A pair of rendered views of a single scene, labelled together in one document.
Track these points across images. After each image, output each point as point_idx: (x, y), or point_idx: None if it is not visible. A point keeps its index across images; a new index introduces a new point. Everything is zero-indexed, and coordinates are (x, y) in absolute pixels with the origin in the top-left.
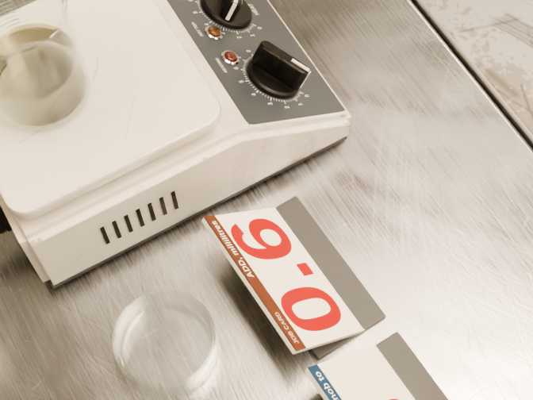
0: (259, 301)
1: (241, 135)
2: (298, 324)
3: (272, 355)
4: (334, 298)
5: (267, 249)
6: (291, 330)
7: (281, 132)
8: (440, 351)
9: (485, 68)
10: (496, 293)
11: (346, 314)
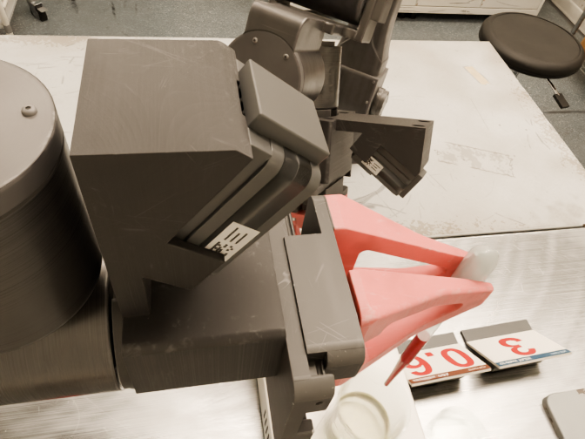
0: (462, 374)
1: None
2: (472, 363)
3: (463, 389)
4: (443, 348)
5: (423, 364)
6: (478, 367)
7: None
8: (470, 318)
9: None
10: None
11: (453, 347)
